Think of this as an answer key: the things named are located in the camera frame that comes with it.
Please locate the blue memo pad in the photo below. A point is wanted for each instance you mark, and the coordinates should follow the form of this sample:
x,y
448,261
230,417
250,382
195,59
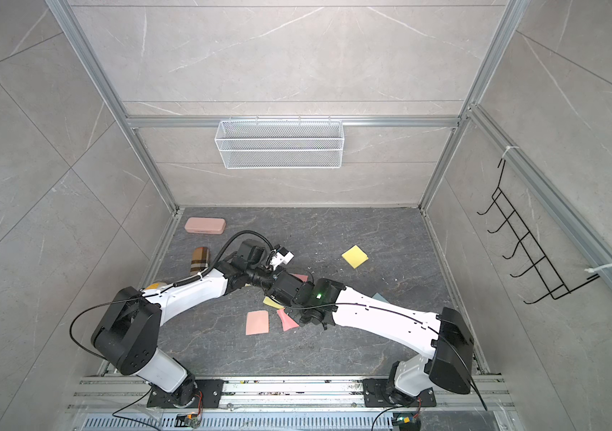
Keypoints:
x,y
380,298

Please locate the pink memo pad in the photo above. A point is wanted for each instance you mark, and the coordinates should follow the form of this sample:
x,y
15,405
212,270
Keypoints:
x,y
303,278

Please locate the pink eraser case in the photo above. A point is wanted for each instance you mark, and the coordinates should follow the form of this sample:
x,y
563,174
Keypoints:
x,y
205,225

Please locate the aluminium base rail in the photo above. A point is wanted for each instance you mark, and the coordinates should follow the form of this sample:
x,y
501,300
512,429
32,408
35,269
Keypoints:
x,y
317,402

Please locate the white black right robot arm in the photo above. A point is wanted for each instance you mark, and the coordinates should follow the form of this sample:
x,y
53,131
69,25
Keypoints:
x,y
443,343

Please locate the white wire mesh basket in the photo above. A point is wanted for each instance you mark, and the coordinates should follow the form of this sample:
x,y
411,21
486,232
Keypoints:
x,y
280,144

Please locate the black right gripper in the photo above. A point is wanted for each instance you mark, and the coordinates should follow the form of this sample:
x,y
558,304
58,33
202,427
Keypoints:
x,y
302,321

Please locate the pink torn memo page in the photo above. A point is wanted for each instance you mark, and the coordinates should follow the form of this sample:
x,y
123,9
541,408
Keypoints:
x,y
257,323

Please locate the black wire hook rack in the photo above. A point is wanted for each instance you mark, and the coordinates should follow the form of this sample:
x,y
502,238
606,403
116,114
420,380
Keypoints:
x,y
527,244

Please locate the yellow memo pad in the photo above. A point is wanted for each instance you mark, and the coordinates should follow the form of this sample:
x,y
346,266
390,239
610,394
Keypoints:
x,y
355,257

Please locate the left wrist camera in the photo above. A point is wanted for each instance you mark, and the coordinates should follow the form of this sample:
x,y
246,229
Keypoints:
x,y
279,256

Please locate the brown plaid cylinder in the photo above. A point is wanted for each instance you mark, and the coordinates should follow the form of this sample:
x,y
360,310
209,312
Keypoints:
x,y
200,260

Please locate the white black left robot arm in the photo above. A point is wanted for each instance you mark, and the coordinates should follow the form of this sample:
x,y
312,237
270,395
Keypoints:
x,y
128,332

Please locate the yellow torn memo page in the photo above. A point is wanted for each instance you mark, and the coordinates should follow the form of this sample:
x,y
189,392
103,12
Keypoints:
x,y
273,304

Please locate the dark pink torn page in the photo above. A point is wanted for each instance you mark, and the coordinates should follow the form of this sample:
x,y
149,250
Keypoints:
x,y
287,322

